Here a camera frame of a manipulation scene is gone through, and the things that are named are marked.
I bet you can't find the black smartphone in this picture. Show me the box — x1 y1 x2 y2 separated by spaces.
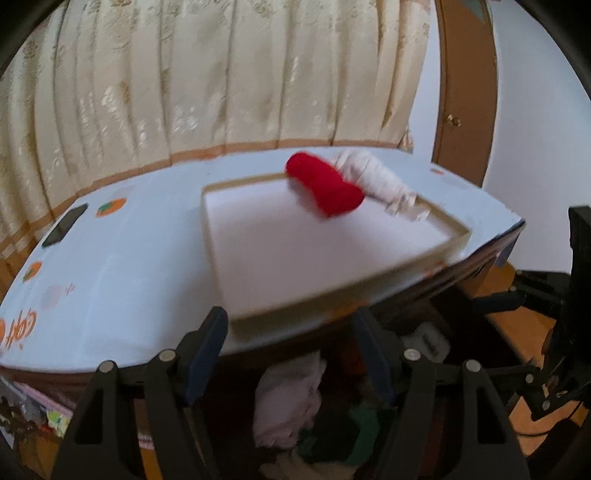
41 203 89 249

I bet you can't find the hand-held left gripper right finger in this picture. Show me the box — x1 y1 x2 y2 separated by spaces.
353 307 532 480

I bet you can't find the wooden desk drawer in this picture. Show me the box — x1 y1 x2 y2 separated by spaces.
203 318 462 480

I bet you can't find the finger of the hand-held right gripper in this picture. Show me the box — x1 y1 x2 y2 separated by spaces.
485 362 581 422
472 270 572 320

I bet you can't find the white cardboard box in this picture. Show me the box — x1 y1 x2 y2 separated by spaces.
402 323 451 365

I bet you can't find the beige floral curtain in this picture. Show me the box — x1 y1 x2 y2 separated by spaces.
0 0 432 287

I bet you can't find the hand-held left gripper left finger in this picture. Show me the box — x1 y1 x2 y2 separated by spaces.
51 305 229 480

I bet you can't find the shallow cardboard tray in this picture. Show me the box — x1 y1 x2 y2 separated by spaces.
202 171 474 324

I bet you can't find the white underwear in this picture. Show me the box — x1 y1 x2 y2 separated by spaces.
330 148 432 221

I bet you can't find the brown wooden door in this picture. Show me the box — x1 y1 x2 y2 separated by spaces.
431 0 499 188

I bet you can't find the stack of pink papers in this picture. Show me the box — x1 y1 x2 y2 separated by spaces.
0 376 153 450

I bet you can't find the bright red underwear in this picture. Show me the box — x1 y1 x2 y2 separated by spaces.
285 151 366 219

